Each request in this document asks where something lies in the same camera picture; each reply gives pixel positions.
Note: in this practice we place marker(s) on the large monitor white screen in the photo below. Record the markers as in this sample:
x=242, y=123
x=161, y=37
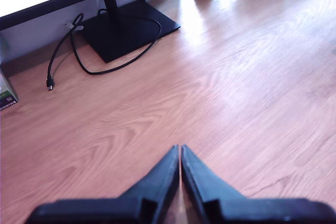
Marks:
x=123, y=32

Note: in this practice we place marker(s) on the green and white box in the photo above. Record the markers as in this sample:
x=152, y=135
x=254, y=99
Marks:
x=8, y=95

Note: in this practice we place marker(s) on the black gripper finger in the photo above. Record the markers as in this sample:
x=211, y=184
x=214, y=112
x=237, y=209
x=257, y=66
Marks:
x=160, y=182
x=199, y=182

